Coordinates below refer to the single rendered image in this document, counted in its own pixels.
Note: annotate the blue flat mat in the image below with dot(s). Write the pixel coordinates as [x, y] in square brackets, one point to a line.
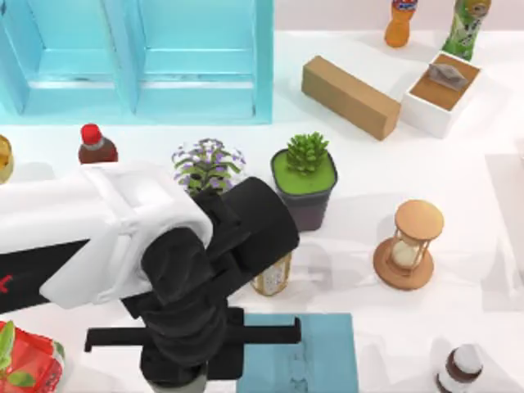
[327, 356]

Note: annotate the red snack pack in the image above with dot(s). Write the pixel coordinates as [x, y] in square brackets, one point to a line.
[32, 364]

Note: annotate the purple flower plant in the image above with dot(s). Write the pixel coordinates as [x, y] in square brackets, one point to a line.
[209, 163]

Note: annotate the green plant in dark pot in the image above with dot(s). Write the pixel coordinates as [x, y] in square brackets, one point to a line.
[305, 180]

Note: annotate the brown bottle with red cap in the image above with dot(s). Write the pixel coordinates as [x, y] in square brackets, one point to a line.
[96, 149]

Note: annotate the wooden hourglass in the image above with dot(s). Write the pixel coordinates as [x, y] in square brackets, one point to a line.
[411, 245]

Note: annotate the yellow bottle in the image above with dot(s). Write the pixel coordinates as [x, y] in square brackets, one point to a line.
[4, 161]

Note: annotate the brown and white bottle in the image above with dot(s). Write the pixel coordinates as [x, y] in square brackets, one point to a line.
[460, 368]

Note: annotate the light blue rack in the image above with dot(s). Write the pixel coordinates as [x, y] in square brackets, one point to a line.
[196, 61]

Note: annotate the brown cardboard box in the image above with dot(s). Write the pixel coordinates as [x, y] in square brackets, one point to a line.
[348, 94]

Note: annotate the white box with wooden inside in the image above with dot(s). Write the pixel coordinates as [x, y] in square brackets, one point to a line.
[430, 110]

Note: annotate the grey folded object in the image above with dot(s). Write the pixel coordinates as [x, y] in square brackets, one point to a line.
[446, 75]

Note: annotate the orange bottle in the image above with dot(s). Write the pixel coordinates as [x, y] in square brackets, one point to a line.
[399, 28]

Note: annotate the green bottle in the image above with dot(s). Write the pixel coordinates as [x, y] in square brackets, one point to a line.
[464, 32]

